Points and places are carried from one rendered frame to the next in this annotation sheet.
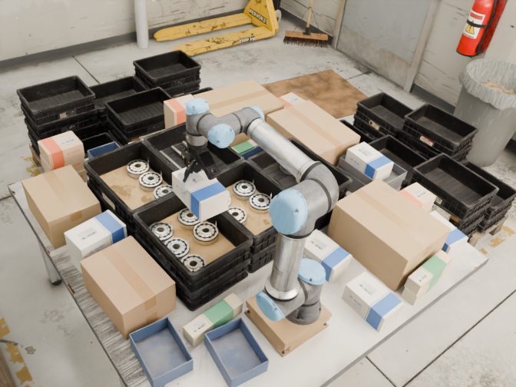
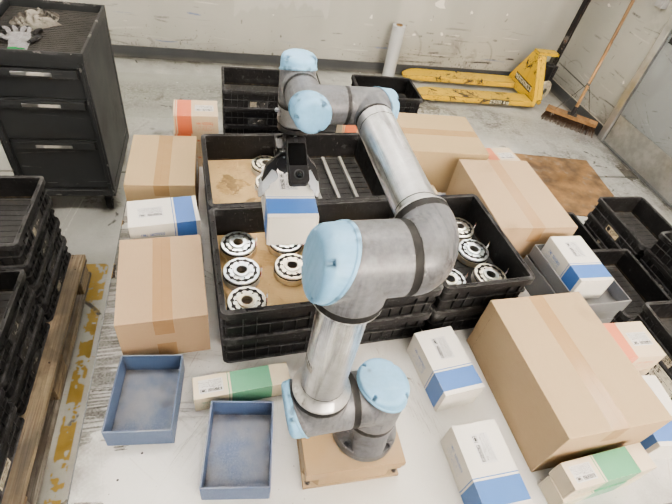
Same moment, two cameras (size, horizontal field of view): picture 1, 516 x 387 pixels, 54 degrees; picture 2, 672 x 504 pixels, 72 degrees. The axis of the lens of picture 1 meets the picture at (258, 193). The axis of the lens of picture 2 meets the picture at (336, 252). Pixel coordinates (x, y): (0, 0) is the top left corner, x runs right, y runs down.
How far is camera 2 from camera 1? 84 cm
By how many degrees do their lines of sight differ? 17
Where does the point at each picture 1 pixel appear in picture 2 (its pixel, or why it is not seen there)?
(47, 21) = (300, 26)
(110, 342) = (106, 355)
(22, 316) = not seen: hidden behind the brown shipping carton
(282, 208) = (316, 250)
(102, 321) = not seen: hidden behind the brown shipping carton
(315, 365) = not seen: outside the picture
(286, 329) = (321, 452)
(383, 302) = (499, 484)
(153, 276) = (187, 293)
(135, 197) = (241, 196)
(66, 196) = (164, 166)
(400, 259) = (557, 429)
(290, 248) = (326, 332)
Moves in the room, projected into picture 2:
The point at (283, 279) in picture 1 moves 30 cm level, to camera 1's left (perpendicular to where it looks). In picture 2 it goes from (313, 380) to (186, 298)
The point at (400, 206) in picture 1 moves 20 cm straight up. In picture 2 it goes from (595, 346) to (640, 299)
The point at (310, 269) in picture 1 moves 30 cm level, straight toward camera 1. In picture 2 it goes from (384, 381) to (276, 493)
